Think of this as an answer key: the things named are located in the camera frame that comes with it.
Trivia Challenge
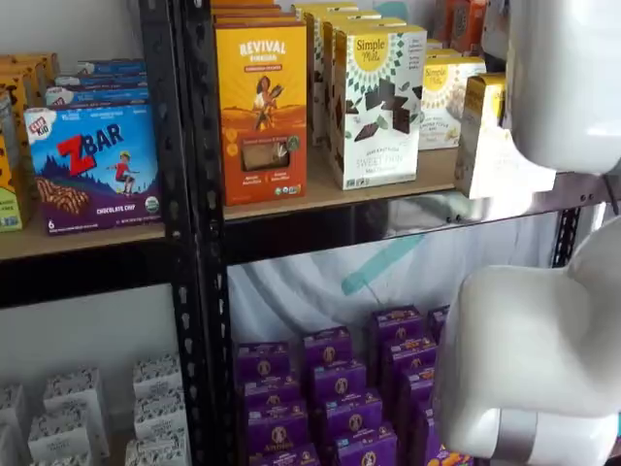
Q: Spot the blue Clif Zbar box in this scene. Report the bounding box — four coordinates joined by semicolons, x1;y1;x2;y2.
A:
23;102;162;236
44;86;151;109
75;58;147;77
52;72;149;90

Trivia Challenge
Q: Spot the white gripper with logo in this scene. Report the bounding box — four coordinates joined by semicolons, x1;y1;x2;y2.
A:
484;0;509;54

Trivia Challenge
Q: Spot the black metal shelf rack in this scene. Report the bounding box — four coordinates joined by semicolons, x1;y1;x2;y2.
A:
0;0;205;466
177;0;621;466

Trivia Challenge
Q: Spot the Simple Mills Sweet Thins box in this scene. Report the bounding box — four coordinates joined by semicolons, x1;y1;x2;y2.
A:
321;17;408;161
304;9;383;147
333;24;429;191
292;2;359;50

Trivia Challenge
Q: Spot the orange Revival snack box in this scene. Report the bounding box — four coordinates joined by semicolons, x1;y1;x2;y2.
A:
212;15;298;26
211;0;282;9
212;7;292;18
214;22;309;207

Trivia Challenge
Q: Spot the white backdrop cloth teal logo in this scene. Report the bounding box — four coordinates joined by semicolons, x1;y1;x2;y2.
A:
227;0;607;350

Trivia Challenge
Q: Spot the purple Annie's snack box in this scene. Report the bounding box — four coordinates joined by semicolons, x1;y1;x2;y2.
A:
308;361;369;404
245;401;311;455
395;367;438;423
333;424;399;466
303;327;354;370
379;337;439;389
235;342;292;384
371;305;426;346
315;390;384;438
409;402;442;466
425;444;474;466
248;444;320;466
241;377;303;414

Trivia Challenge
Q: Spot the orange Pretzel Crackers cheddar box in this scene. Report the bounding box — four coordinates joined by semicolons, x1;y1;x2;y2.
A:
433;0;488;55

